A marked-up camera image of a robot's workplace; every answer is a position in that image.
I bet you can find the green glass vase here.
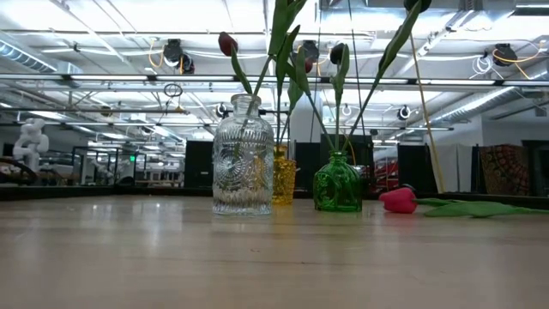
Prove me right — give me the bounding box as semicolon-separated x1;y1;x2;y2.
311;150;364;213

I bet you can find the white robot figure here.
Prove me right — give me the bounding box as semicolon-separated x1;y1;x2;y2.
11;118;51;173

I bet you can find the white hanging cloth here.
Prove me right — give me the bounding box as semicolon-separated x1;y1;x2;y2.
437;143;473;193

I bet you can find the red patterned hanging tapestry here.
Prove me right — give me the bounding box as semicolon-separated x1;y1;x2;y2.
479;144;531;197

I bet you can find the yellow glass vase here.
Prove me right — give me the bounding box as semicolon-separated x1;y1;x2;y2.
272;144;298;206

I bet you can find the black partition panel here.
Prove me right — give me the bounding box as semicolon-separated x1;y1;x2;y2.
397;143;438;193
184;140;214;189
294;142;322;192
320;133;375;190

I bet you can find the clear glass vase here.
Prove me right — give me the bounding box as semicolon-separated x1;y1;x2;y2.
211;94;275;217

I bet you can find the silver ventilation duct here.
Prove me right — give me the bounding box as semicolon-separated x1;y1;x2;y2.
0;39;82;75
428;85;522;126

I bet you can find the yellow hanging cable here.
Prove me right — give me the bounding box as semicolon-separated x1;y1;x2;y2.
407;12;446;194

